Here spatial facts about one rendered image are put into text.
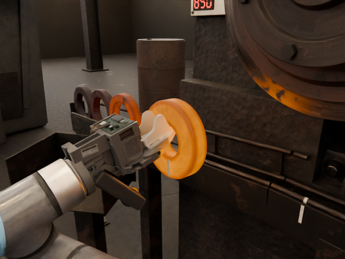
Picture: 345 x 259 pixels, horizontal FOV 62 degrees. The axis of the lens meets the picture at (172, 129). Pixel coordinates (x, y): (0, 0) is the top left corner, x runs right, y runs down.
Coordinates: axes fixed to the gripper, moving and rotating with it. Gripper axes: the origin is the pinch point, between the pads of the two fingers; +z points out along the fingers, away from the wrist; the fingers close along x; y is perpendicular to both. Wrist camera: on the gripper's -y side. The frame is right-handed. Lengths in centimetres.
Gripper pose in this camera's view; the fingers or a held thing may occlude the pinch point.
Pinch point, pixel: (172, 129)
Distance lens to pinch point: 56.0
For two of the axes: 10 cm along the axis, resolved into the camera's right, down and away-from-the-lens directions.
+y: -2.1, -8.5, -4.7
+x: -6.5, -2.4, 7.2
